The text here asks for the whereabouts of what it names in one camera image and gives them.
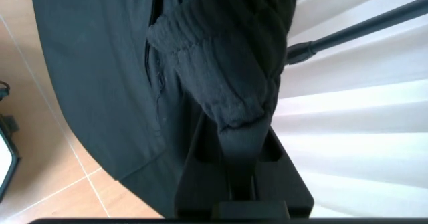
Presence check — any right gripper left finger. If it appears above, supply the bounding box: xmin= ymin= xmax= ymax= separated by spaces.
xmin=174 ymin=112 xmax=231 ymax=218

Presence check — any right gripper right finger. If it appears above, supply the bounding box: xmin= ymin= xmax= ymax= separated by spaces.
xmin=253 ymin=126 xmax=315 ymax=218

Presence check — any black garment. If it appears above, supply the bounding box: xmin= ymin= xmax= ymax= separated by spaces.
xmin=29 ymin=0 xmax=300 ymax=219

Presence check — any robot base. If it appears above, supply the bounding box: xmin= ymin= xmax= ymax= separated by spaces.
xmin=0 ymin=80 xmax=21 ymax=203

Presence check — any black clothes rack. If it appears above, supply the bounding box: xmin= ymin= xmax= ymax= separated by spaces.
xmin=286 ymin=0 xmax=428 ymax=66

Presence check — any beige curtain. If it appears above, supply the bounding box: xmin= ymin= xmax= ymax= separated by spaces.
xmin=270 ymin=0 xmax=428 ymax=218

